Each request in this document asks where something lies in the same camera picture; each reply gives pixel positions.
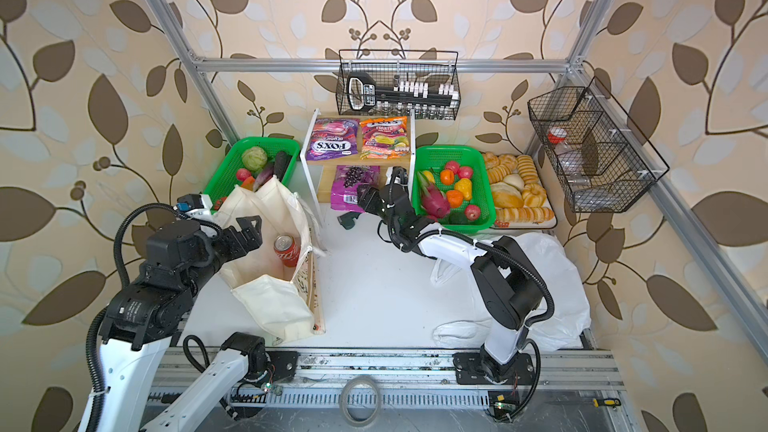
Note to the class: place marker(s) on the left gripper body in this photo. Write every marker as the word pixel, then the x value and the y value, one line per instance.
pixel 207 246

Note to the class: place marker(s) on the plastic bottle red cap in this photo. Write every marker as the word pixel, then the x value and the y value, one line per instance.
pixel 568 156

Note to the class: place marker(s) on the back black wire basket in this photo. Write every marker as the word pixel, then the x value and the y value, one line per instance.
pixel 432 65

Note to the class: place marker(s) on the orange fruit candy bag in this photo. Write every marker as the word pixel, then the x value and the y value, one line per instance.
pixel 385 138

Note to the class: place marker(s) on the yellow handled screwdriver right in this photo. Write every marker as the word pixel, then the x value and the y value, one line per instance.
pixel 607 402

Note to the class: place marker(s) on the right black wire basket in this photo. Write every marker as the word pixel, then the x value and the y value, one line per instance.
pixel 620 162

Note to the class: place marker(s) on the cream canvas tote bag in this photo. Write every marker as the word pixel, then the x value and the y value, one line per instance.
pixel 282 300

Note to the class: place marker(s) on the tape roll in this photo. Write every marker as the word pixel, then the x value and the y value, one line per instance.
pixel 360 401

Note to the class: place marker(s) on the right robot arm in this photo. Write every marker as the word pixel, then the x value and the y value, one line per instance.
pixel 512 290

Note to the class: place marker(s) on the red cola can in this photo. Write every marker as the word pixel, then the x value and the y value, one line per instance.
pixel 287 249

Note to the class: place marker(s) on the red apple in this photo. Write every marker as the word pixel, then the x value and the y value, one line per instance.
pixel 472 213

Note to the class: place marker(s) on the green cabbage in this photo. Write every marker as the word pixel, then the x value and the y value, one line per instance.
pixel 254 159

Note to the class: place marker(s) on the bread tray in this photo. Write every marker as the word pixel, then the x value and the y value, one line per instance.
pixel 518 195

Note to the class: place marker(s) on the yellow bell pepper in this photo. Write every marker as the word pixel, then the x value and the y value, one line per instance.
pixel 465 188

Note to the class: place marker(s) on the black wire basket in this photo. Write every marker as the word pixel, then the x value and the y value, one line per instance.
pixel 620 162
pixel 432 65

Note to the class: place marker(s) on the right green basket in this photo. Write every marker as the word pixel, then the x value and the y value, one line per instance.
pixel 451 185

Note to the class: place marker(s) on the purple Fox's candy bag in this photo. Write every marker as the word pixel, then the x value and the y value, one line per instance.
pixel 332 138

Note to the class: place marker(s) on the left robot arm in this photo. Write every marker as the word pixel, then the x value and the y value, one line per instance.
pixel 127 339

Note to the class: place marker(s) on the pink dragon fruit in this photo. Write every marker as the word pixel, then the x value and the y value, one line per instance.
pixel 433 201

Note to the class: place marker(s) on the left green basket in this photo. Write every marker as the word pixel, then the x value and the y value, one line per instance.
pixel 283 154

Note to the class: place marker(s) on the white wooden two-tier shelf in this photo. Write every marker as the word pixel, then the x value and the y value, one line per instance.
pixel 320 174

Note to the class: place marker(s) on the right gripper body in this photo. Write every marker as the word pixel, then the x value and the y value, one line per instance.
pixel 391 224

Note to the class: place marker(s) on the green basket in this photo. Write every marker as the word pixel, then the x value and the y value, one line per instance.
pixel 283 154
pixel 451 185

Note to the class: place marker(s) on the purple grape candy bag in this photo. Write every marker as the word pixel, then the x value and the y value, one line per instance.
pixel 346 183

